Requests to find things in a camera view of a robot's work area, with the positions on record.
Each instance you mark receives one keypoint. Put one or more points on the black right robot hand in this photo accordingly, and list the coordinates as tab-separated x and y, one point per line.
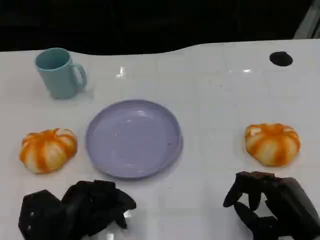
287	205

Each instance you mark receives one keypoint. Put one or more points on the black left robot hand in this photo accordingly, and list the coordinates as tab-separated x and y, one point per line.
92	205

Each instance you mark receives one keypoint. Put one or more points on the orange white toy bread roll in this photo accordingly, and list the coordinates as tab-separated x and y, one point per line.
47	150
272	145

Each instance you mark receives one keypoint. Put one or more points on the lilac plate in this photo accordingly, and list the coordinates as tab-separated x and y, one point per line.
132	140

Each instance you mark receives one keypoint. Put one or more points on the pale green mug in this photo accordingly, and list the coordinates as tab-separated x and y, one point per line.
58	77

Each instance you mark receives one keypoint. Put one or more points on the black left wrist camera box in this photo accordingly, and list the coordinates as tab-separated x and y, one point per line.
37	215

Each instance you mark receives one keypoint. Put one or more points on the grey metal frame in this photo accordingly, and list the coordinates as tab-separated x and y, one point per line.
308	22

